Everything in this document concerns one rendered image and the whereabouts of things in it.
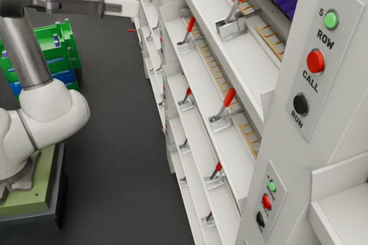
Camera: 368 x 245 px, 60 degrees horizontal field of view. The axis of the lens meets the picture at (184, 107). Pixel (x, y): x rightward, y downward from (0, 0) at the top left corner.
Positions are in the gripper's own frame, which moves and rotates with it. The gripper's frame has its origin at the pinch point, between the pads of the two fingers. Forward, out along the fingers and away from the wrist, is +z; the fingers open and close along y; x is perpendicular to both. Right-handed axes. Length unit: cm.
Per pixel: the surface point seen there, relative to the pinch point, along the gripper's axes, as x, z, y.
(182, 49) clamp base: -9.6, 18.5, -7.1
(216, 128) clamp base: -17.1, 15.4, 18.3
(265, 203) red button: -13.2, 7.7, 41.3
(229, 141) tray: -18.0, 16.4, 21.8
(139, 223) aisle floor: -86, 23, -25
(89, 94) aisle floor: -69, 17, -108
